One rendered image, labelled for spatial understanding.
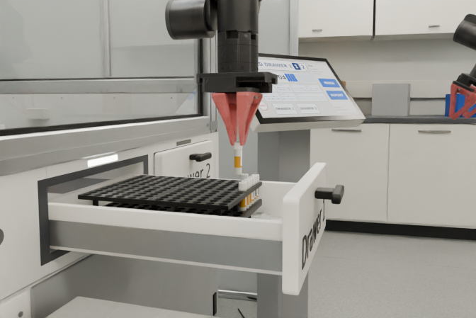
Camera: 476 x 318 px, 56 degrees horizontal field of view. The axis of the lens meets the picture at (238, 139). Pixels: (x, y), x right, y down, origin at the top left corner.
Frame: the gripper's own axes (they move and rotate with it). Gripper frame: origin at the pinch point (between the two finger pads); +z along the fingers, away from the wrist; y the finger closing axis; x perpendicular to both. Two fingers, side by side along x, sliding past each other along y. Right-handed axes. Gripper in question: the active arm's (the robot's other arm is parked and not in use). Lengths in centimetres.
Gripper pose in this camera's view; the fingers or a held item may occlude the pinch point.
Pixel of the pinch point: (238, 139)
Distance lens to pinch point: 63.2
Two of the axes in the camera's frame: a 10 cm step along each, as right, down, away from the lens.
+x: 2.9, -0.6, 9.6
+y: 9.6, 0.2, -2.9
